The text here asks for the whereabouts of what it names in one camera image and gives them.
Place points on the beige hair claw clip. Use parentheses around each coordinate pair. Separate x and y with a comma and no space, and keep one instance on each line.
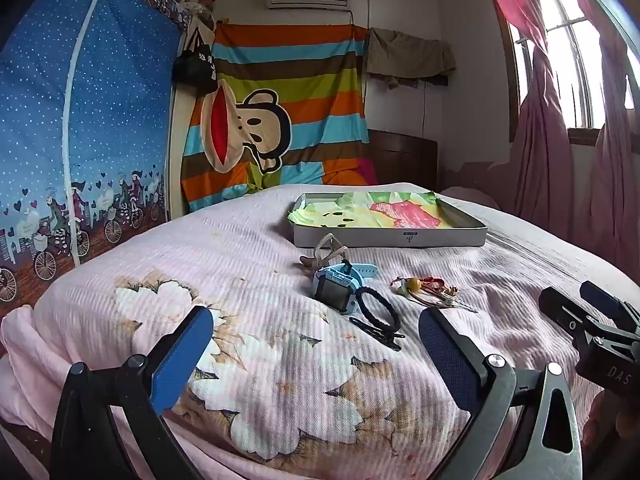
(327,252)

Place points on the colourful printed cloth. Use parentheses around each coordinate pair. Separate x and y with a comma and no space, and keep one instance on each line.
(370,210)

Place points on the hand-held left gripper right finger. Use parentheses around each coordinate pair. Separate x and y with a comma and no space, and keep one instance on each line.
(445,360)

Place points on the grey cardboard tray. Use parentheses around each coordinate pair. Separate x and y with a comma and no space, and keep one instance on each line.
(390,237)

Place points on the pink curtain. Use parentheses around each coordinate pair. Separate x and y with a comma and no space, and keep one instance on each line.
(612,170)
(542,150)

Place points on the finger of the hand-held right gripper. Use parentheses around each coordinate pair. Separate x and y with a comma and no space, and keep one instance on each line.
(607,302)
(567,312)

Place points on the olive hanging garment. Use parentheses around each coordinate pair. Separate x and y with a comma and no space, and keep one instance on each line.
(410,55)

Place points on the black tote bag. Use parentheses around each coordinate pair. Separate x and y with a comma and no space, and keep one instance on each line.
(192,67)

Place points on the striped monkey blanket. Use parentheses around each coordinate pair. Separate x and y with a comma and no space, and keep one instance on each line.
(300,85)

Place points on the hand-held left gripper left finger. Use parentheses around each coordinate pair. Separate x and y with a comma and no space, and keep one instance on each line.
(182,360)

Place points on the yellow bead charm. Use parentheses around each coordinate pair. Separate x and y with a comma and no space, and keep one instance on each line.
(412,285)

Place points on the blue dotted fabric wardrobe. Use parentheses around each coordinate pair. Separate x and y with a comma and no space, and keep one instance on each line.
(115,110)

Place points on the black hair clip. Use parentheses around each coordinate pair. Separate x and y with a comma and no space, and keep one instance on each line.
(380,335)

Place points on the blue smartwatch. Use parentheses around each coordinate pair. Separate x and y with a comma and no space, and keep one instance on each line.
(332,287)

